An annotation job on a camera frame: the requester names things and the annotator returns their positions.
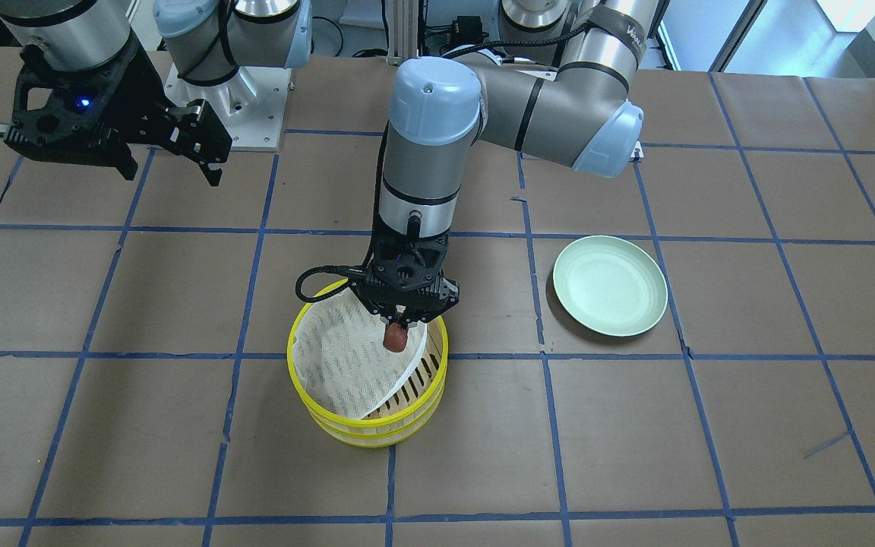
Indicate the aluminium frame post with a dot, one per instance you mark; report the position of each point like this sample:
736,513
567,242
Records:
404,29

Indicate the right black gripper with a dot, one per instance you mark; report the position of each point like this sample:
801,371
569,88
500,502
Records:
136,97

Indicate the white mesh steamer cloth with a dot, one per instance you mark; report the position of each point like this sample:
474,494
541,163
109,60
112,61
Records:
339,359

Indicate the light green plate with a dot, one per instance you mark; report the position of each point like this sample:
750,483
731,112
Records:
610,286

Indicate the yellow steamer layer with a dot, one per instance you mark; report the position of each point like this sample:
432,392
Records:
369,433
429,370

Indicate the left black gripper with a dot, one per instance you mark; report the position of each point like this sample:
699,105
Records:
446,302

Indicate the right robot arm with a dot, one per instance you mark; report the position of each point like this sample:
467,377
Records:
209,41

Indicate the black power box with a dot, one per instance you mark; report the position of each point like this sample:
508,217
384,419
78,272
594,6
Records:
464,30

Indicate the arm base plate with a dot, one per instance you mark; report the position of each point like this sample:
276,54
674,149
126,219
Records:
252,105

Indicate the brown bun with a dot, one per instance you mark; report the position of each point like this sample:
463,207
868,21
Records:
395,338

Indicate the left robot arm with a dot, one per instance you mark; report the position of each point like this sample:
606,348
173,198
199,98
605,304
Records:
555,86

